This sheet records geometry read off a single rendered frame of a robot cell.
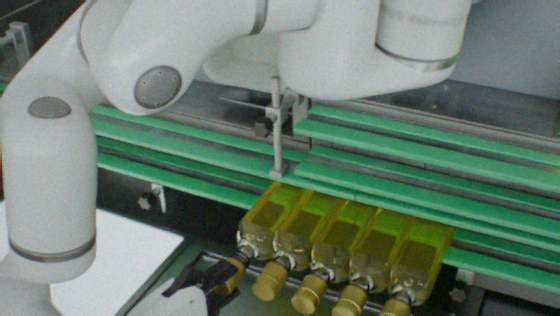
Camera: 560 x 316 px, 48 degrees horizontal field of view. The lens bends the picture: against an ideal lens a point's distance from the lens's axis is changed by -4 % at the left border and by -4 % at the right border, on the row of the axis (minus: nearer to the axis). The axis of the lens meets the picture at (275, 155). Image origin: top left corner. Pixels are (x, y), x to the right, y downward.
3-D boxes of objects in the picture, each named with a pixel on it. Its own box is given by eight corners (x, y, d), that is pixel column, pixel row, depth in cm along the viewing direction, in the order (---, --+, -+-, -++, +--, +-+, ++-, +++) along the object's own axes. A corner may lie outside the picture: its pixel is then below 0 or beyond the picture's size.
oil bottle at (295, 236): (324, 190, 111) (267, 269, 95) (325, 162, 107) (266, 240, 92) (356, 198, 108) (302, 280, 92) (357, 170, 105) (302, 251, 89)
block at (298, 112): (306, 119, 113) (288, 139, 108) (305, 70, 108) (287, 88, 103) (325, 123, 112) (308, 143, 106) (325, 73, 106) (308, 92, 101)
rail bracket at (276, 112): (289, 148, 109) (254, 189, 99) (286, 56, 100) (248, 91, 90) (306, 152, 108) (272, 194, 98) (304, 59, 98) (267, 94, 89)
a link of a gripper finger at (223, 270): (204, 299, 84) (240, 271, 88) (201, 281, 82) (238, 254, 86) (187, 287, 86) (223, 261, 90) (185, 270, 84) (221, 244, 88)
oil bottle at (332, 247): (357, 198, 108) (304, 281, 92) (359, 170, 105) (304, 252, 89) (389, 207, 106) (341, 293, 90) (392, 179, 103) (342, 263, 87)
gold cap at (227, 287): (225, 272, 93) (209, 292, 90) (223, 254, 91) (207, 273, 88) (246, 280, 92) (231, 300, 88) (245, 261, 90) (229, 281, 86)
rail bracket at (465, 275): (460, 262, 106) (439, 318, 96) (466, 231, 102) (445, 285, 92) (484, 269, 104) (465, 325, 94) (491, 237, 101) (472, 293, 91)
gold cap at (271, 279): (266, 276, 92) (251, 297, 89) (265, 258, 90) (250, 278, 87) (289, 284, 90) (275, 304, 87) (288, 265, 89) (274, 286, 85)
